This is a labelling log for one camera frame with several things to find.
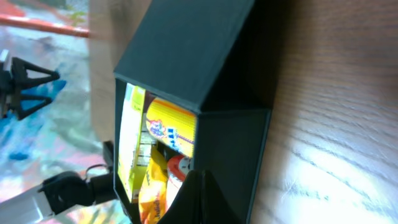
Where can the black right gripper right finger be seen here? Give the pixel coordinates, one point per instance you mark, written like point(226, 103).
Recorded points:
point(214, 207)

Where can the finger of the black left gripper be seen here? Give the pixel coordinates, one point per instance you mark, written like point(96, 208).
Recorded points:
point(24, 105)
point(28, 75)

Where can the green Pretz snack box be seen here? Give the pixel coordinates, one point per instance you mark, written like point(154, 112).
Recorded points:
point(134, 154)

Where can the yellow snack cup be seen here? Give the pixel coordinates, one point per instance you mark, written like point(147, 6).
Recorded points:
point(172, 125)

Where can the red chips can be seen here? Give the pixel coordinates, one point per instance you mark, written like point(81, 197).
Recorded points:
point(177, 167)

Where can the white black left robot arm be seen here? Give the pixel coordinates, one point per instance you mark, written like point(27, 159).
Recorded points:
point(30, 206)

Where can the yellow Julie's snack packet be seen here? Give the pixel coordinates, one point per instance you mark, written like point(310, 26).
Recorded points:
point(152, 195)

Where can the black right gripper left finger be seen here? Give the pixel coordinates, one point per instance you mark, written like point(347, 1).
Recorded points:
point(185, 209)

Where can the black box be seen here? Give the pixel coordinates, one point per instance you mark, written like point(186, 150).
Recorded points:
point(220, 61)

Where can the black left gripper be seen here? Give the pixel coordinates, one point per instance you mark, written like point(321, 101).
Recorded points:
point(65, 190)

